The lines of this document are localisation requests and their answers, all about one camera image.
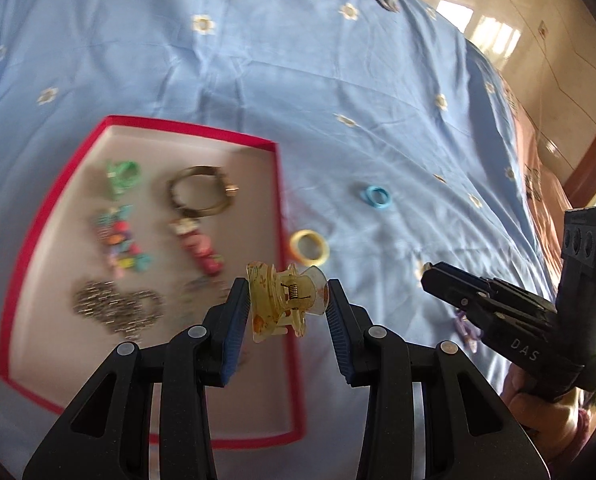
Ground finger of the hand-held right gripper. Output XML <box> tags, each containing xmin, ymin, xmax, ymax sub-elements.
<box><xmin>422</xmin><ymin>271</ymin><xmax>529</xmax><ymax>331</ymax></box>
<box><xmin>430</xmin><ymin>261</ymin><xmax>559</xmax><ymax>313</ymax></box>

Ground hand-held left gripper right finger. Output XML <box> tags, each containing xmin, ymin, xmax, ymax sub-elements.
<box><xmin>326</xmin><ymin>280</ymin><xmax>549</xmax><ymax>480</ymax></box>

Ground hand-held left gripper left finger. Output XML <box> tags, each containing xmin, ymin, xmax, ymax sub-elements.
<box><xmin>23</xmin><ymin>277</ymin><xmax>251</xmax><ymax>480</ymax></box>

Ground yellow hair claw clip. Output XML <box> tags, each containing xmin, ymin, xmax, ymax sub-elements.
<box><xmin>246</xmin><ymin>260</ymin><xmax>329</xmax><ymax>345</ymax></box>

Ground crystal bead bracelet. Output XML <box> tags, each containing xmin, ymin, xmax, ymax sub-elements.
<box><xmin>178</xmin><ymin>277</ymin><xmax>231</xmax><ymax>321</ymax></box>

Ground bead bracelet with cat charm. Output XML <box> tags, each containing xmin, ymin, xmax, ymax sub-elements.
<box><xmin>170</xmin><ymin>217</ymin><xmax>226</xmax><ymax>278</ymax></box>

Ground silver metal chain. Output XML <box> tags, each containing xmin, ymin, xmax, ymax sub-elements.
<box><xmin>73</xmin><ymin>280</ymin><xmax>164</xmax><ymax>336</ymax></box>

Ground colourful candy bead bracelet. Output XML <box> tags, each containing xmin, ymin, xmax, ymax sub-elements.
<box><xmin>95</xmin><ymin>205</ymin><xmax>151</xmax><ymax>278</ymax></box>

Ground red cardboard box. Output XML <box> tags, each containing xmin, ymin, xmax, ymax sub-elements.
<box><xmin>0</xmin><ymin>115</ymin><xmax>307</xmax><ymax>448</ymax></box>

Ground green bow hair tie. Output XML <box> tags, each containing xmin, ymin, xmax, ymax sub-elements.
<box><xmin>104</xmin><ymin>159</ymin><xmax>143</xmax><ymax>196</ymax></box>

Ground person's right forearm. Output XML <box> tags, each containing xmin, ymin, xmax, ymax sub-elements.
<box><xmin>548</xmin><ymin>407</ymin><xmax>596</xmax><ymax>467</ymax></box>

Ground person's right hand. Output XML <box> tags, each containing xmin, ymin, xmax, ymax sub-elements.
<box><xmin>500</xmin><ymin>360</ymin><xmax>584</xmax><ymax>461</ymax></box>

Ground pink printed blanket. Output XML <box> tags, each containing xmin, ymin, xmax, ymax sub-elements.
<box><xmin>498</xmin><ymin>85</ymin><xmax>579</xmax><ymax>261</ymax></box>

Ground purple hair tie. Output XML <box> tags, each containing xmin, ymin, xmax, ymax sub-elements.
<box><xmin>453</xmin><ymin>310</ymin><xmax>481</xmax><ymax>353</ymax></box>

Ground pale yellow bangle ring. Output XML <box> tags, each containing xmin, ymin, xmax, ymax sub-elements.
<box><xmin>289</xmin><ymin>230</ymin><xmax>330</xmax><ymax>267</ymax></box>

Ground blue hair ring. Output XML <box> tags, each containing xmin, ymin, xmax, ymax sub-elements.
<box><xmin>354</xmin><ymin>186</ymin><xmax>390</xmax><ymax>210</ymax></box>

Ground brown wooden frame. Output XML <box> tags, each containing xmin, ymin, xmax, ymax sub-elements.
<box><xmin>563</xmin><ymin>105</ymin><xmax>596</xmax><ymax>211</ymax></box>

